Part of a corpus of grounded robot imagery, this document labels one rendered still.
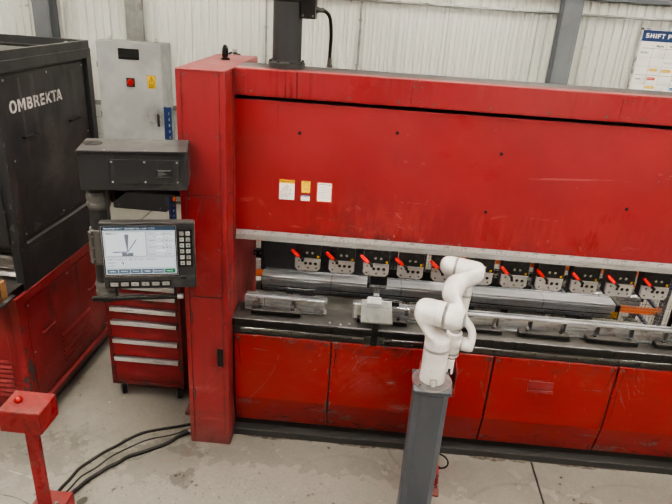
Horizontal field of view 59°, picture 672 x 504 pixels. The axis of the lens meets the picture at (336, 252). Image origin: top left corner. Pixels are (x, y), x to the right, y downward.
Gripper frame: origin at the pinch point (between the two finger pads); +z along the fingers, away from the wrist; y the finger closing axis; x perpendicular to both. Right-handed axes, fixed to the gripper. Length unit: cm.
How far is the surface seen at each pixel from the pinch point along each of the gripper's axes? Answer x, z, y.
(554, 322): 62, -18, -41
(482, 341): 20.1, -8.9, -25.2
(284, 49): -104, -161, -47
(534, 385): 55, 18, -25
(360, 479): -42, 74, 16
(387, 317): -36.4, -23.7, -16.3
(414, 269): -24, -46, -36
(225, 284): -128, -39, -7
